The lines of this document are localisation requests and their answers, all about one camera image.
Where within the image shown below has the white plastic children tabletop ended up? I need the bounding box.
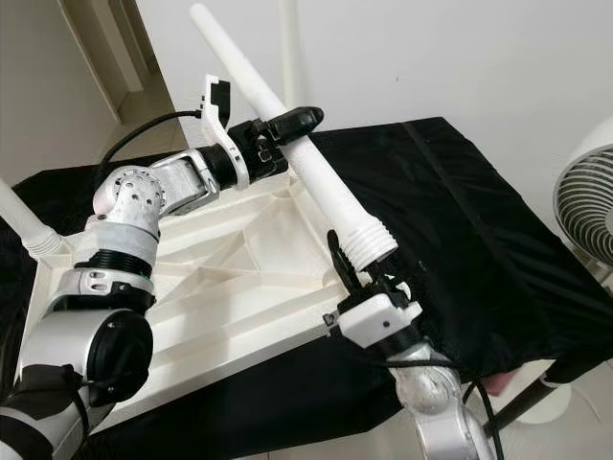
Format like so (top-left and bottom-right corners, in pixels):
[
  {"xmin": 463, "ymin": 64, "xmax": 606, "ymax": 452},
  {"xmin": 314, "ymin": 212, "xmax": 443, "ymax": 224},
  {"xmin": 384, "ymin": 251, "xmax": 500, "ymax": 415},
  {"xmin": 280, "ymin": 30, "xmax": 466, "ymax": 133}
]
[{"xmin": 22, "ymin": 168, "xmax": 380, "ymax": 428}]

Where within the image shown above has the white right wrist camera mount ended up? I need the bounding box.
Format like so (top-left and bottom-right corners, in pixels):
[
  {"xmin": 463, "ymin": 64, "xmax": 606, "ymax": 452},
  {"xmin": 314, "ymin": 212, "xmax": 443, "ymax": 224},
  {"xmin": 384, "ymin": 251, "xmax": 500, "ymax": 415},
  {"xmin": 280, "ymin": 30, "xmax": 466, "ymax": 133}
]
[{"xmin": 334, "ymin": 291, "xmax": 423, "ymax": 350}]

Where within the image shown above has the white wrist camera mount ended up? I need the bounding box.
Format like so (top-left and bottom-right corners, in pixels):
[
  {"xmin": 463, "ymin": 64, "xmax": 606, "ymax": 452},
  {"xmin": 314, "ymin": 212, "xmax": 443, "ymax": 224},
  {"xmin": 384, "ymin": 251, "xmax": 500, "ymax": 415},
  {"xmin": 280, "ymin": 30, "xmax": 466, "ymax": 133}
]
[
  {"xmin": 334, "ymin": 291, "xmax": 423, "ymax": 350},
  {"xmin": 200, "ymin": 74, "xmax": 251, "ymax": 184}
]

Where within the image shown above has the black metal table leg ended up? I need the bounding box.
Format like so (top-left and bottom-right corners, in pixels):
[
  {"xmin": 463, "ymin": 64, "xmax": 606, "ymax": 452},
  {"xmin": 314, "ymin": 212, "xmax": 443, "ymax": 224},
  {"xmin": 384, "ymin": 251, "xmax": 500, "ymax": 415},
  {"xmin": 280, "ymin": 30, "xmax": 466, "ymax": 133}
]
[{"xmin": 493, "ymin": 374, "xmax": 558, "ymax": 434}]

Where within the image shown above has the white pedestal fan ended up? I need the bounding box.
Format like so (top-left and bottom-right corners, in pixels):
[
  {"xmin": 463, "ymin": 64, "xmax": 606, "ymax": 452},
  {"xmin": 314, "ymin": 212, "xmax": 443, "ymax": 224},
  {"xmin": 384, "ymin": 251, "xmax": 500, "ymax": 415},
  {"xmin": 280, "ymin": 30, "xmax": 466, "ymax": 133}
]
[{"xmin": 553, "ymin": 120, "xmax": 613, "ymax": 281}]

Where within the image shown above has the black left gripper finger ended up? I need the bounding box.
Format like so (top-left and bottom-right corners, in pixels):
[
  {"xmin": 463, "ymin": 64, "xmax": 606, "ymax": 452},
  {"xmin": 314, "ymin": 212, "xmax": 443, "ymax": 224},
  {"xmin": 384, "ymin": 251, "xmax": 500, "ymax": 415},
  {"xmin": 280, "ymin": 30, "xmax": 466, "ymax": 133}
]
[{"xmin": 266, "ymin": 105, "xmax": 325, "ymax": 140}]

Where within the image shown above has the pink plastic piece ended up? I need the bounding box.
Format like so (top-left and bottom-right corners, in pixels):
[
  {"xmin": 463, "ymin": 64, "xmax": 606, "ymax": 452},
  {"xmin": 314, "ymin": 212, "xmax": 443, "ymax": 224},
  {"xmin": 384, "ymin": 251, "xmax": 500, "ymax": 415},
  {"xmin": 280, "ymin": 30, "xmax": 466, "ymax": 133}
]
[{"xmin": 487, "ymin": 372, "xmax": 515, "ymax": 397}]

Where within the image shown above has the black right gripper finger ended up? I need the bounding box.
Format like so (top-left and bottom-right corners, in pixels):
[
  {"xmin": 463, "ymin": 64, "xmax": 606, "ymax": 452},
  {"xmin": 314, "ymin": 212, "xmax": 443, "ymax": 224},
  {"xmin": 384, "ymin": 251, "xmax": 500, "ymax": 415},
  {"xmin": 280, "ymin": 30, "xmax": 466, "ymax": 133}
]
[{"xmin": 328, "ymin": 227, "xmax": 365, "ymax": 289}]

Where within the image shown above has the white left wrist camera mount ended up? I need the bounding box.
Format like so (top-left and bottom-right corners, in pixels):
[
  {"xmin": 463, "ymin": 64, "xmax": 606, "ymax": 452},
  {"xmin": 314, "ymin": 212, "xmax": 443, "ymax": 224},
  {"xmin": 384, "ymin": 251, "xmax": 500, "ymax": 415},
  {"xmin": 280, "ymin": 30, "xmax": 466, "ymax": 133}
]
[{"xmin": 200, "ymin": 74, "xmax": 251, "ymax": 184}]

